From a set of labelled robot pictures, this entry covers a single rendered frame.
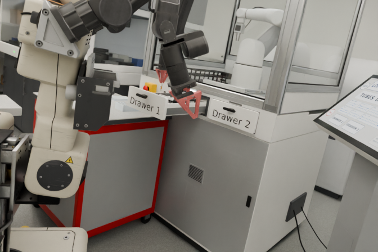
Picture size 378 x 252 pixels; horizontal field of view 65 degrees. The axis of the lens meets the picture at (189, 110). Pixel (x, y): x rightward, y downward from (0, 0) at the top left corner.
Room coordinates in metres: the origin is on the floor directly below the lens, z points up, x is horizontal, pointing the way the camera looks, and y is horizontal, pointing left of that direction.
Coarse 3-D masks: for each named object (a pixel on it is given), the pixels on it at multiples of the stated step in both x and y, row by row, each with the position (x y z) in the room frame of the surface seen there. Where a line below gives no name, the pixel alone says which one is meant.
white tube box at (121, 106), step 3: (117, 102) 1.70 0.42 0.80; (120, 102) 1.72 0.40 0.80; (123, 102) 1.73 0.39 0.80; (117, 105) 1.70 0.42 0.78; (120, 105) 1.67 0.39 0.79; (123, 105) 1.66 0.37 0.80; (126, 105) 1.67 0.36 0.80; (117, 108) 1.69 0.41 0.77; (120, 108) 1.67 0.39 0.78; (123, 108) 1.66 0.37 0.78; (126, 108) 1.67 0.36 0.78; (129, 108) 1.69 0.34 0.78; (132, 108) 1.70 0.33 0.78; (123, 111) 1.66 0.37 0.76; (126, 111) 1.67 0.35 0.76
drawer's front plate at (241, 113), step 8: (216, 104) 1.59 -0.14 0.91; (224, 104) 1.56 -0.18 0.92; (216, 112) 1.59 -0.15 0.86; (224, 112) 1.55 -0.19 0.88; (232, 112) 1.52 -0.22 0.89; (240, 112) 1.49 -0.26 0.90; (248, 112) 1.46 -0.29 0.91; (256, 112) 1.44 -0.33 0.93; (216, 120) 1.58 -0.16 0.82; (224, 120) 1.55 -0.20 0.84; (232, 120) 1.52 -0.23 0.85; (256, 120) 1.44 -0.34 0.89; (240, 128) 1.48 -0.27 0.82; (248, 128) 1.45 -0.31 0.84
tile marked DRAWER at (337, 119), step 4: (332, 116) 1.20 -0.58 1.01; (336, 116) 1.17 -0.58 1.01; (340, 116) 1.15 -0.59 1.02; (344, 116) 1.14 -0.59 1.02; (328, 120) 1.19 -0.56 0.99; (332, 120) 1.17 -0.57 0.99; (336, 120) 1.15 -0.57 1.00; (340, 120) 1.13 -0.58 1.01; (344, 120) 1.11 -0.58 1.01; (336, 124) 1.12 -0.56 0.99; (340, 124) 1.10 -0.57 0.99
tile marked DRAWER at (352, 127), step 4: (352, 120) 1.08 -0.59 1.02; (344, 124) 1.09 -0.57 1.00; (348, 124) 1.07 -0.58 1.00; (352, 124) 1.05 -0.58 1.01; (356, 124) 1.04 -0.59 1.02; (360, 124) 1.02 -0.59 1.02; (344, 128) 1.06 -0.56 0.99; (348, 128) 1.05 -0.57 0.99; (352, 128) 1.03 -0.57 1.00; (356, 128) 1.02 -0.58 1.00; (360, 128) 1.00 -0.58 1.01; (352, 132) 1.01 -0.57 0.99; (356, 132) 0.99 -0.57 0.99
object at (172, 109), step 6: (192, 102) 1.75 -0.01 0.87; (204, 102) 1.65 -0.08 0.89; (168, 108) 1.44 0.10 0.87; (174, 108) 1.47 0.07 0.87; (180, 108) 1.50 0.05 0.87; (192, 108) 1.57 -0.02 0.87; (204, 108) 1.65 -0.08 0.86; (168, 114) 1.44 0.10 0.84; (174, 114) 1.47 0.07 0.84; (180, 114) 1.51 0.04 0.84
